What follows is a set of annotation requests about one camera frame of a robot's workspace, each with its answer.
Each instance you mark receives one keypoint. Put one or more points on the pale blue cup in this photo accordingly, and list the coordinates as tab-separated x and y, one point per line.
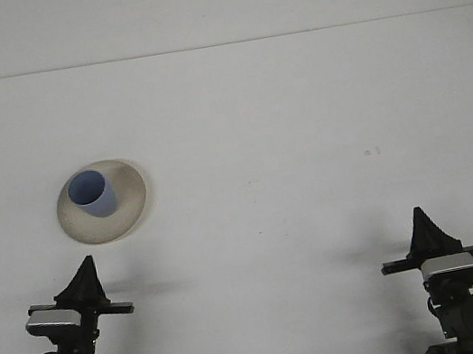
101	205

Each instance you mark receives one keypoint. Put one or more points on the pale round plate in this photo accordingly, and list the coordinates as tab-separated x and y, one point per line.
95	231

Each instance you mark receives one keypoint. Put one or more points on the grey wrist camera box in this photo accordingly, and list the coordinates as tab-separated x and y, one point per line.
451	265
53	320

